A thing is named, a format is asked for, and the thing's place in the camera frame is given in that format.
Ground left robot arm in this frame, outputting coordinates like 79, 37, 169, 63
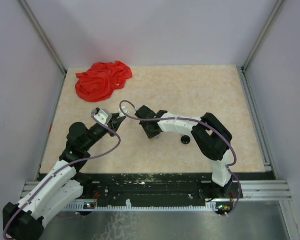
2, 108, 126, 240

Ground black earbud case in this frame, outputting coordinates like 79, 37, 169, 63
181, 135, 191, 145

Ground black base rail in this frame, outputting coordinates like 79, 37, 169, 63
37, 171, 242, 208

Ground red cloth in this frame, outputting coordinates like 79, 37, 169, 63
75, 61, 133, 103

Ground white earbud case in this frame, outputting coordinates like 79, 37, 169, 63
119, 106, 129, 117

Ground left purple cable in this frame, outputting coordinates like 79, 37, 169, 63
2, 112, 122, 240

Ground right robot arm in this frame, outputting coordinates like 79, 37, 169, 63
135, 105, 233, 198

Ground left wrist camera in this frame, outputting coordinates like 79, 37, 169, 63
91, 108, 113, 125

